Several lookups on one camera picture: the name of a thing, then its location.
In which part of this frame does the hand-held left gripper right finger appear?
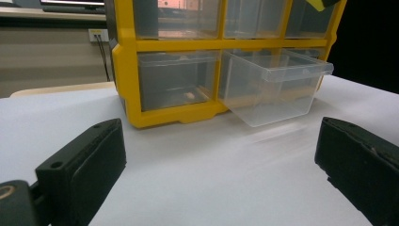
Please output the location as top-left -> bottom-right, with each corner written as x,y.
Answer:
313,116 -> 399,226

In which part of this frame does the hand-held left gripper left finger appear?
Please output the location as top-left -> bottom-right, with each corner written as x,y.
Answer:
35,118 -> 128,226

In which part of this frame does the yellow black parts organizer cabinet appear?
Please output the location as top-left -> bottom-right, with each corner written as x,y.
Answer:
104,0 -> 348,130

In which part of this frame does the transparent plastic drawer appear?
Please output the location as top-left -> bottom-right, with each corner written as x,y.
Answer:
218,49 -> 335,128

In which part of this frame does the beige wooden table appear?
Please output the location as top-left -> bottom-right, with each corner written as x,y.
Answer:
8,80 -> 118,99

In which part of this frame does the grid of clear drawers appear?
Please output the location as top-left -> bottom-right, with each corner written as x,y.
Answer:
133,0 -> 334,113

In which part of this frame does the black socket cable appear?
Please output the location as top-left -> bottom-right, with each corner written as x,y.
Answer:
96,34 -> 112,83

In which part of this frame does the white wall socket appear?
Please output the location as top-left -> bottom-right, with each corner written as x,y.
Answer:
88,28 -> 110,43

